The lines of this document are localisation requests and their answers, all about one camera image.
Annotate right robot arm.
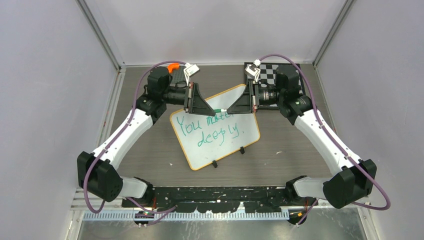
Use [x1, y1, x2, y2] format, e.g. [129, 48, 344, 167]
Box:
[226, 64, 377, 209]

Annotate orange curved block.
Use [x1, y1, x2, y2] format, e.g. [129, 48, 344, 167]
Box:
[167, 62, 180, 74]

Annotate green whiteboard marker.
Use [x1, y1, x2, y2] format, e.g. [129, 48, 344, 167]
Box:
[213, 108, 227, 113]

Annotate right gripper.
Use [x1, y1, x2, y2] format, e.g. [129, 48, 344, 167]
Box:
[226, 81, 283, 115]

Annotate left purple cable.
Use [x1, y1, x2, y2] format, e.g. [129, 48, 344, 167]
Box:
[82, 60, 190, 227]

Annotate purple cable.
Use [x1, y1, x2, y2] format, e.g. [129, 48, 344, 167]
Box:
[258, 53, 392, 229]
[82, 60, 190, 227]

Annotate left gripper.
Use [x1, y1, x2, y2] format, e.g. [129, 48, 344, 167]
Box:
[162, 82, 217, 117]

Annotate yellow framed whiteboard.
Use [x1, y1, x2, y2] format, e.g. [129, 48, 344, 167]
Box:
[169, 84, 261, 171]

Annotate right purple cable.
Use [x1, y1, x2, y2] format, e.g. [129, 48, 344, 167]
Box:
[258, 53, 392, 229]

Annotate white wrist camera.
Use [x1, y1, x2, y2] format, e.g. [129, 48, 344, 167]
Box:
[244, 59, 261, 83]
[183, 62, 200, 86]

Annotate aluminium frame rail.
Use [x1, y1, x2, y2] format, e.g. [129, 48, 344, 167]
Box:
[70, 187, 371, 212]

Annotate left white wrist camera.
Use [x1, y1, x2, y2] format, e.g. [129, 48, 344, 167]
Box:
[183, 62, 200, 86]

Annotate white slotted cable duct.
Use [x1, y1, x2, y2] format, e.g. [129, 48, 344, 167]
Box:
[83, 209, 290, 221]

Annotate black white checkerboard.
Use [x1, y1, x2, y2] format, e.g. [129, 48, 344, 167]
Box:
[257, 62, 305, 110]

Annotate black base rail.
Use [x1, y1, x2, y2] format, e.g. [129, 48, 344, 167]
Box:
[122, 186, 316, 214]

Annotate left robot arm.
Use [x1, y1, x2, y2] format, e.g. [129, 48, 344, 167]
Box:
[76, 61, 216, 213]

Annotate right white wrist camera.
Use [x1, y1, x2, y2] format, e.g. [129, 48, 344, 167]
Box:
[244, 59, 261, 83]

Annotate grey lego baseplate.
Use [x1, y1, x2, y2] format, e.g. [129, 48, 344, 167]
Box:
[171, 67, 187, 85]

